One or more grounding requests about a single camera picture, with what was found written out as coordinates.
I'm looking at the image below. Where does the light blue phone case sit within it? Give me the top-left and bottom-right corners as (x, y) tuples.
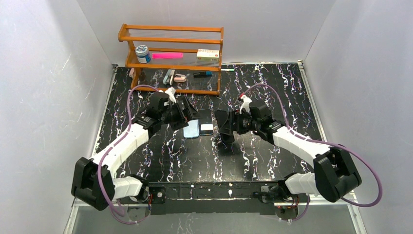
(183, 119), (200, 139)

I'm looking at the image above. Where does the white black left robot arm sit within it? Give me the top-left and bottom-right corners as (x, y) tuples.
(71, 92), (200, 211)

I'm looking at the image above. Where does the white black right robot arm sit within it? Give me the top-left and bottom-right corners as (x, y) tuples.
(214, 101), (362, 202)

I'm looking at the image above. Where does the pink stapler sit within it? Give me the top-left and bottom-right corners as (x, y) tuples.
(173, 74), (187, 83)

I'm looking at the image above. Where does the grey blue stapler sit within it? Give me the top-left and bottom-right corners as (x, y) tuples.
(163, 69), (175, 86)

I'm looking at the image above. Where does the blue black marker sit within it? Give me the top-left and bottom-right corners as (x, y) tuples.
(193, 71), (212, 78)

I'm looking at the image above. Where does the orange wooden shelf rack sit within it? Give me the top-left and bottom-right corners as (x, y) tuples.
(117, 24), (224, 96)

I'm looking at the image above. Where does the white red box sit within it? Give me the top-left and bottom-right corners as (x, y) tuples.
(197, 49), (220, 62)

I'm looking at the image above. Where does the pink ruler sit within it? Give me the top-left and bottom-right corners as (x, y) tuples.
(152, 52), (184, 59)

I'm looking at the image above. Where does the blue white jar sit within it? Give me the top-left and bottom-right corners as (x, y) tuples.
(135, 45), (151, 64)

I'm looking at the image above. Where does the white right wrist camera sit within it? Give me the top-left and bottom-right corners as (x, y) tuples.
(239, 93), (252, 114)

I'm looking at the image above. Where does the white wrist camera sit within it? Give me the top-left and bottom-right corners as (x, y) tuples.
(239, 93), (252, 114)
(164, 87), (176, 103)

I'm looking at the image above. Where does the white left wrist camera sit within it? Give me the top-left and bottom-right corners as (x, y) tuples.
(164, 87), (176, 103)

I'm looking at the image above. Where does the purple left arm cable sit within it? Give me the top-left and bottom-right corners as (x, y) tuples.
(96, 84), (162, 225)

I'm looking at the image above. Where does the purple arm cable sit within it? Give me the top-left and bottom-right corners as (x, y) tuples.
(96, 84), (162, 225)
(242, 83), (383, 223)

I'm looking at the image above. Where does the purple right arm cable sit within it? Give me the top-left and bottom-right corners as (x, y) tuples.
(242, 83), (383, 223)

